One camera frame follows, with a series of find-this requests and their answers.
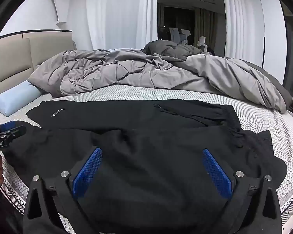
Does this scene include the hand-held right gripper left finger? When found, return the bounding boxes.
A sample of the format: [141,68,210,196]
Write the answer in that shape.
[23,147,103,234]

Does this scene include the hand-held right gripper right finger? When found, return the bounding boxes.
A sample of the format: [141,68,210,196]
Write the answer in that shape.
[202,148,282,234]

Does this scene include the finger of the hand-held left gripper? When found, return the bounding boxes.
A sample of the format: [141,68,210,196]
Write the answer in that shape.
[0,121,17,134]
[4,125,27,142]

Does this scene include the black pants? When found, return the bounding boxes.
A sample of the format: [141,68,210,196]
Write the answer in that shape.
[1,99,288,234]

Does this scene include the light blue bolster pillow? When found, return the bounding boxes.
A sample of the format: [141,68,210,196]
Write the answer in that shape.
[0,80,46,117]

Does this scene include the beige padded headboard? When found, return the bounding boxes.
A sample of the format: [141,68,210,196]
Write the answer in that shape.
[0,31,77,117]

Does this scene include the white dotted bed mattress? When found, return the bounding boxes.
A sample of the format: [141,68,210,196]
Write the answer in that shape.
[0,85,293,234]

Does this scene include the grey duvet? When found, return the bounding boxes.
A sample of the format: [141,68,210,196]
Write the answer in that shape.
[28,47,293,114]

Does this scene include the white office chair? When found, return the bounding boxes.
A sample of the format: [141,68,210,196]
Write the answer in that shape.
[197,36,211,53]

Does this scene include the dark grey puffy jacket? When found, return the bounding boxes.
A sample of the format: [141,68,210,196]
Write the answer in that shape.
[145,40,204,62]

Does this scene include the clothes rack with clothes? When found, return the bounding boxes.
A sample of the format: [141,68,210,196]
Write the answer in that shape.
[168,26,192,46]

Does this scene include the brown curtain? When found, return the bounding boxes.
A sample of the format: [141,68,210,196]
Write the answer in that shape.
[194,7,220,50]

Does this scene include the white curtain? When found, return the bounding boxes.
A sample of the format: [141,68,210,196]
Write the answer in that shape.
[220,0,266,59]
[86,0,158,52]

